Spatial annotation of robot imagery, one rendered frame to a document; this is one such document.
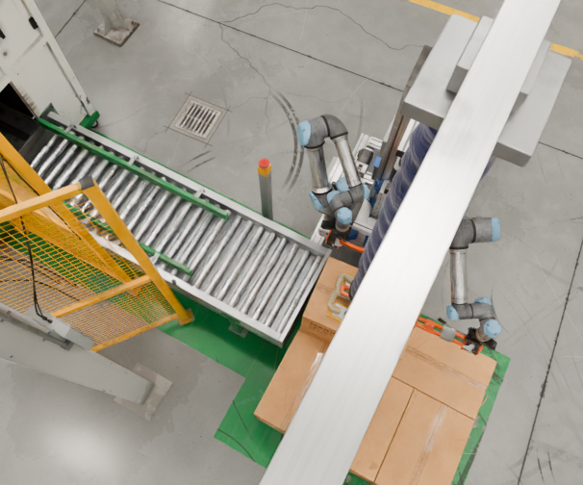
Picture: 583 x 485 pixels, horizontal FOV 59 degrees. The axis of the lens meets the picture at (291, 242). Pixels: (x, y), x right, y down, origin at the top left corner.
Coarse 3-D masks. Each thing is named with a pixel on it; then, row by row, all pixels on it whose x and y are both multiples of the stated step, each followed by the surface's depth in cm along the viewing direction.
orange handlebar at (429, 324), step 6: (348, 246) 296; (354, 246) 295; (342, 288) 285; (348, 288) 285; (342, 294) 285; (420, 318) 280; (420, 324) 278; (426, 324) 278; (432, 324) 278; (438, 324) 278; (426, 330) 278; (432, 330) 277; (462, 336) 276; (456, 342) 275; (462, 342) 276; (480, 348) 274
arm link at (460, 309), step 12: (468, 228) 240; (456, 240) 242; (468, 240) 241; (456, 252) 244; (456, 264) 245; (456, 276) 246; (456, 288) 246; (456, 300) 247; (456, 312) 247; (468, 312) 248
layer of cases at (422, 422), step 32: (288, 352) 325; (320, 352) 325; (416, 352) 326; (448, 352) 327; (288, 384) 318; (416, 384) 319; (448, 384) 319; (480, 384) 320; (256, 416) 324; (288, 416) 311; (384, 416) 312; (416, 416) 312; (448, 416) 312; (384, 448) 305; (416, 448) 305; (448, 448) 305; (384, 480) 298; (416, 480) 299; (448, 480) 299
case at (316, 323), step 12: (336, 264) 305; (324, 276) 302; (336, 276) 302; (324, 288) 299; (312, 300) 296; (324, 300) 297; (336, 300) 297; (348, 300) 297; (312, 312) 294; (324, 312) 294; (312, 324) 301; (324, 324) 291; (336, 324) 291; (312, 336) 327; (324, 336) 313
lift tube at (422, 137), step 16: (416, 128) 141; (432, 128) 127; (416, 144) 138; (416, 160) 141; (400, 176) 159; (400, 192) 159; (384, 208) 179; (384, 224) 184; (368, 240) 212; (368, 256) 212
